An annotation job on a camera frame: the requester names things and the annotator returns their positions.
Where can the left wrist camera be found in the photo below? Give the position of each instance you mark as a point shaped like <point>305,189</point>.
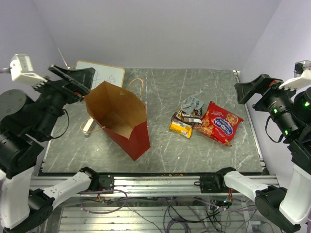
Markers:
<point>23,69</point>

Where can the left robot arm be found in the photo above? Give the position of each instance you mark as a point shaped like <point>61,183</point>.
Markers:
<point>24,125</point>

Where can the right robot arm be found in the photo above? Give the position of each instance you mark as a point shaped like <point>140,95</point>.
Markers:
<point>289,207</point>

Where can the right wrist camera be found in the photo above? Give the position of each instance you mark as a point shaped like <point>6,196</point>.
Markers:
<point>302,77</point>

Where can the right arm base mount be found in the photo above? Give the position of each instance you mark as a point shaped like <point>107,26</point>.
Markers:
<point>212,184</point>

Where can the red paper bag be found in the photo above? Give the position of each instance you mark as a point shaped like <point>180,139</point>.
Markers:
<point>121,115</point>

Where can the purple candy packet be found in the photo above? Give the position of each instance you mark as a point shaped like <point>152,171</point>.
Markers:
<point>197,112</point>

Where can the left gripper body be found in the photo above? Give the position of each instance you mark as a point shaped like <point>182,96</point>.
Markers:
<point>55,95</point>

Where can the brown candy packet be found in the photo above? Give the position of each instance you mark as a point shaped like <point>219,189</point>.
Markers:
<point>192,119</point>
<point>177,118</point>

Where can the small whiteboard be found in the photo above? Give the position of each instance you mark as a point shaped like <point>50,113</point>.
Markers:
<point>104,73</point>

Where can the silver foil snack packet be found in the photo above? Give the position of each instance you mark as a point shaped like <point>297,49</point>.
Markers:
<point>187,108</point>

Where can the red snack packet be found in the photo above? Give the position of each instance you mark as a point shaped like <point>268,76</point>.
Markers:
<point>219,124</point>

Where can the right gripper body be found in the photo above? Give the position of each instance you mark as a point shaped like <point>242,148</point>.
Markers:
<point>276,101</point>

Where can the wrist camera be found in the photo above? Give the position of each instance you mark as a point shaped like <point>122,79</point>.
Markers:
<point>302,77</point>
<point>23,69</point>

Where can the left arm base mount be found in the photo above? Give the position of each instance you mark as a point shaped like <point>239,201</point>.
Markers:
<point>106,182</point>

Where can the aluminium frame rail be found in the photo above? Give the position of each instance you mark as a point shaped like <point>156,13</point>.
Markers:
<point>151,186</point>

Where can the yellow candy packet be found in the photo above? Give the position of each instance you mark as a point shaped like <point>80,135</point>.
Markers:
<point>180,112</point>
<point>181,128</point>

